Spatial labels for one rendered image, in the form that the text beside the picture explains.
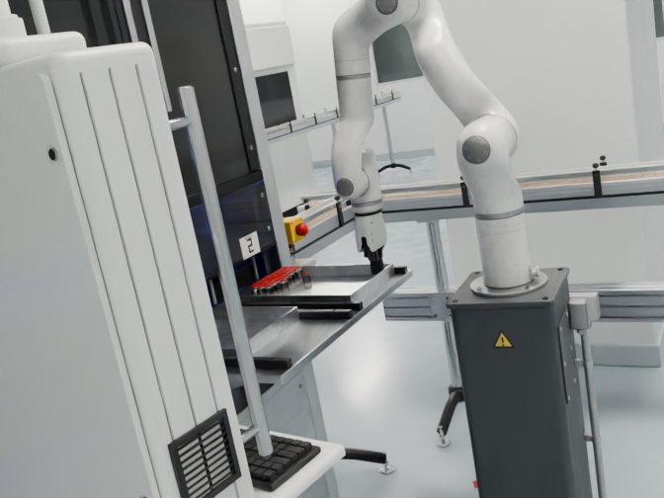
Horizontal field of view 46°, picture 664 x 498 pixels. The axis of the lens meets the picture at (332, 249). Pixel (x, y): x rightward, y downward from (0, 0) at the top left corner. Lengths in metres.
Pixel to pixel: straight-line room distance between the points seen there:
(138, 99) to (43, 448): 0.59
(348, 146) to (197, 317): 0.90
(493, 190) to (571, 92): 1.49
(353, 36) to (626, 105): 1.58
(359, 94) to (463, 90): 0.27
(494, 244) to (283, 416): 0.85
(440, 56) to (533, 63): 1.49
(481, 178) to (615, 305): 1.15
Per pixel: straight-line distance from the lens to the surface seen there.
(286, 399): 2.36
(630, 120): 3.29
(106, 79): 1.07
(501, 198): 1.88
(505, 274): 1.93
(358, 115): 1.98
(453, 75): 1.87
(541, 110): 3.35
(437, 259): 2.99
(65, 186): 1.05
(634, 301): 2.84
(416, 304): 3.08
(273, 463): 1.40
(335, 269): 2.23
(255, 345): 1.77
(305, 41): 11.26
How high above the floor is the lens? 1.48
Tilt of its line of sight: 13 degrees down
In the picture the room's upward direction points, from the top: 11 degrees counter-clockwise
